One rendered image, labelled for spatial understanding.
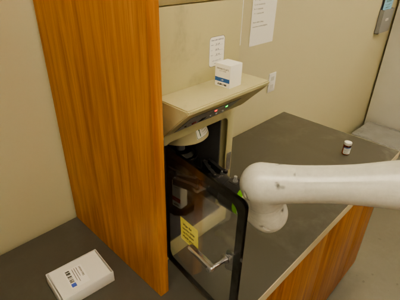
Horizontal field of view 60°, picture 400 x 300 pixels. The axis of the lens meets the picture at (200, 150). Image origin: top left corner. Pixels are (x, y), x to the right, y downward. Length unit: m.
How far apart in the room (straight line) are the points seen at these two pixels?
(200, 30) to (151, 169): 0.37
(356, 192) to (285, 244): 0.51
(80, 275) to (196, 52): 0.72
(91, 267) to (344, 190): 0.76
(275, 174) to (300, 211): 0.62
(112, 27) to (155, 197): 0.39
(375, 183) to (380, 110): 3.14
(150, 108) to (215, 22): 0.33
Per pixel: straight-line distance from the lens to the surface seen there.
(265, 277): 1.17
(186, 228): 0.94
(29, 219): 1.35
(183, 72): 0.89
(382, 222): 3.12
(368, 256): 2.77
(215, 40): 0.95
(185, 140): 1.02
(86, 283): 1.12
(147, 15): 0.67
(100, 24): 0.81
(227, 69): 0.90
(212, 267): 0.81
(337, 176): 0.82
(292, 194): 0.83
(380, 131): 3.82
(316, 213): 1.44
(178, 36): 0.85
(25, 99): 1.17
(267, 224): 0.93
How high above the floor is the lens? 1.82
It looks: 30 degrees down
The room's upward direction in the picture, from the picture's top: 2 degrees clockwise
